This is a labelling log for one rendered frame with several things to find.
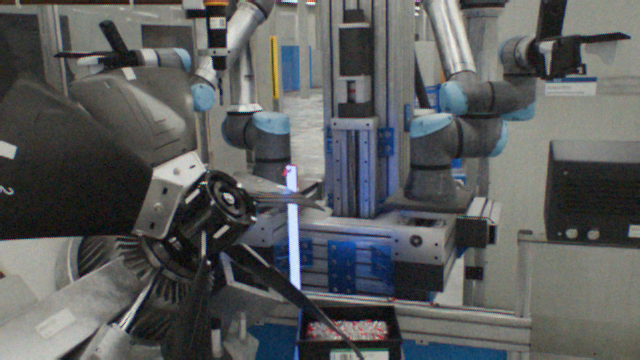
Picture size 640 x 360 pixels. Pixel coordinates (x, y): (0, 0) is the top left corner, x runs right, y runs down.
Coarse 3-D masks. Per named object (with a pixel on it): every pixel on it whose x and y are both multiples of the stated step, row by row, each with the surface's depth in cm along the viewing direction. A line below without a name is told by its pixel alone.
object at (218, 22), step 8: (208, 8) 95; (216, 8) 95; (224, 8) 96; (208, 16) 95; (216, 16) 95; (224, 16) 96; (208, 24) 96; (216, 24) 95; (224, 24) 96; (208, 32) 96; (216, 32) 95; (224, 32) 96; (208, 40) 97; (216, 40) 96; (224, 40) 97; (216, 48) 96; (224, 48) 97; (216, 56) 97; (224, 56) 97; (216, 64) 97; (224, 64) 98
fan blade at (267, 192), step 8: (232, 176) 125; (240, 176) 126; (248, 176) 127; (240, 184) 120; (248, 184) 121; (256, 184) 122; (264, 184) 123; (272, 184) 126; (248, 192) 112; (256, 192) 113; (264, 192) 114; (272, 192) 116; (280, 192) 118; (288, 192) 122; (296, 192) 126; (256, 200) 105; (264, 200) 106; (272, 200) 108; (280, 200) 110; (288, 200) 113; (296, 200) 116; (304, 200) 120; (320, 208) 121
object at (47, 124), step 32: (32, 96) 74; (64, 96) 77; (0, 128) 70; (32, 128) 73; (64, 128) 76; (96, 128) 79; (0, 160) 69; (32, 160) 72; (64, 160) 75; (96, 160) 79; (128, 160) 82; (32, 192) 72; (64, 192) 76; (96, 192) 79; (128, 192) 83; (0, 224) 69; (32, 224) 72; (64, 224) 76; (96, 224) 80; (128, 224) 84
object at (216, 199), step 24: (192, 192) 89; (216, 192) 90; (240, 192) 97; (192, 216) 88; (216, 216) 87; (240, 216) 92; (168, 240) 91; (192, 240) 89; (216, 240) 90; (168, 264) 90; (216, 264) 97
